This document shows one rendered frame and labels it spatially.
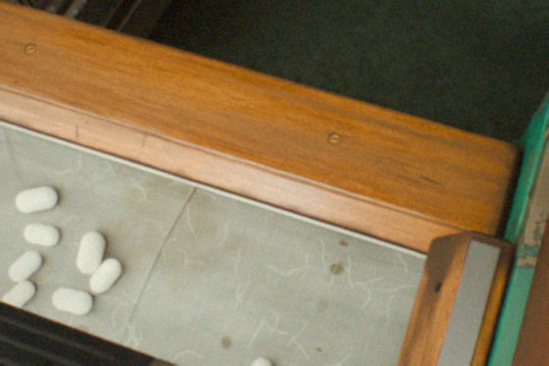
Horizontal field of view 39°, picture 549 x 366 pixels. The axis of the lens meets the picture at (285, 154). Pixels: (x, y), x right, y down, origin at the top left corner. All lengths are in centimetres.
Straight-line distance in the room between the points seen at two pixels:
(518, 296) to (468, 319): 4
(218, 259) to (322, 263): 9
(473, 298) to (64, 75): 44
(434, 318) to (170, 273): 25
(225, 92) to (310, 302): 21
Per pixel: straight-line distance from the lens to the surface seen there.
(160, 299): 72
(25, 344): 38
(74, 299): 72
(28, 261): 74
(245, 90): 74
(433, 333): 59
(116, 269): 72
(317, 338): 70
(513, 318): 58
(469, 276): 59
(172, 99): 75
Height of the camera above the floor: 143
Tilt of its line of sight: 69 degrees down
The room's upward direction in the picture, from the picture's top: 10 degrees counter-clockwise
